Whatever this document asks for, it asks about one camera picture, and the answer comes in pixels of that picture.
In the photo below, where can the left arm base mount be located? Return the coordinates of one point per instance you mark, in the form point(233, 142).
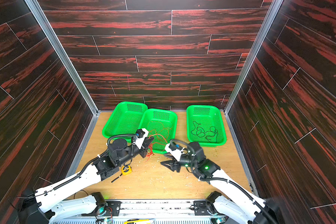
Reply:
point(110, 209)

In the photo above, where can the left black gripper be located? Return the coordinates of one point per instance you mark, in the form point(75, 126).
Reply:
point(142, 151)

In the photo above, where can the green basket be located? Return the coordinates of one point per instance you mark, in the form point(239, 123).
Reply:
point(205, 125)
point(161, 124)
point(125, 118)

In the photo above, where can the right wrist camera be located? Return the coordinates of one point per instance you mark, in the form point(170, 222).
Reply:
point(175, 150)

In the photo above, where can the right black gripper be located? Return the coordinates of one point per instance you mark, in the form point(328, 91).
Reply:
point(176, 163)

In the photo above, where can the middle green basket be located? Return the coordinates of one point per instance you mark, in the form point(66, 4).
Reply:
point(161, 124)

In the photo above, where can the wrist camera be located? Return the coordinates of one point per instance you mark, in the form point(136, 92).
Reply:
point(175, 150)
point(141, 135)

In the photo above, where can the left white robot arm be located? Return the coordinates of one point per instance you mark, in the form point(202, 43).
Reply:
point(50, 204)

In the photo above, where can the right green basket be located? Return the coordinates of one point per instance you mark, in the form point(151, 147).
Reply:
point(205, 125)

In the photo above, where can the yellow tape measure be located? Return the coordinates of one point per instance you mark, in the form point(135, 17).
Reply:
point(125, 170)

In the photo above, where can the left green basket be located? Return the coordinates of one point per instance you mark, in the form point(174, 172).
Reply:
point(125, 118)

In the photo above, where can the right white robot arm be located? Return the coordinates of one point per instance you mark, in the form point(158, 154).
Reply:
point(230, 199)

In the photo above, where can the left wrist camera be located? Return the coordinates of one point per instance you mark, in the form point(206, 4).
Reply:
point(141, 135)

